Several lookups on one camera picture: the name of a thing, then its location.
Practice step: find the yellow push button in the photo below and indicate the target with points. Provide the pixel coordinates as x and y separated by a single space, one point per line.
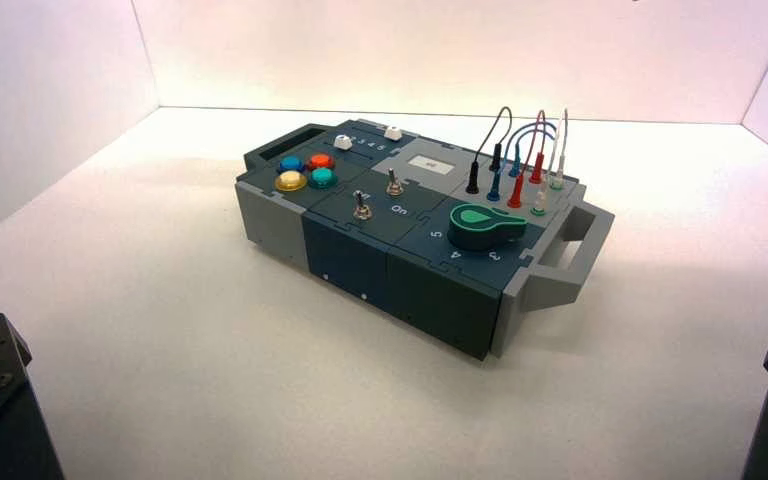
290 181

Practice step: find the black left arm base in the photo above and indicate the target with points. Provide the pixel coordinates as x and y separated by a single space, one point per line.
0 424

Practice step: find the teal push button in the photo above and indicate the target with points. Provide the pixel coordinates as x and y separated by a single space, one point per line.
322 177

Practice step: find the orange push button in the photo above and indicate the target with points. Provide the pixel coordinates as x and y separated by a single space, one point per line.
321 161

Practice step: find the blue push button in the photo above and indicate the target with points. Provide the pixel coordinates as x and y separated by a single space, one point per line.
291 164

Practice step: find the grey and blue control box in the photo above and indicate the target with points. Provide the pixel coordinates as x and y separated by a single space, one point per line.
424 291

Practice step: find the white display label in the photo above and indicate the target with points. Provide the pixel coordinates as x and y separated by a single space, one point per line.
430 165

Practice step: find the green rotary knob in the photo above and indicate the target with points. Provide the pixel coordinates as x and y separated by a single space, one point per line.
477 232

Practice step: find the white slider knob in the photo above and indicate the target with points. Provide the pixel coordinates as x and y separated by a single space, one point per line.
342 141
392 132

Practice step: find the metal toggle switch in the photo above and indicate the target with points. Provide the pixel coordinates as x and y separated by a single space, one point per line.
394 188
362 210

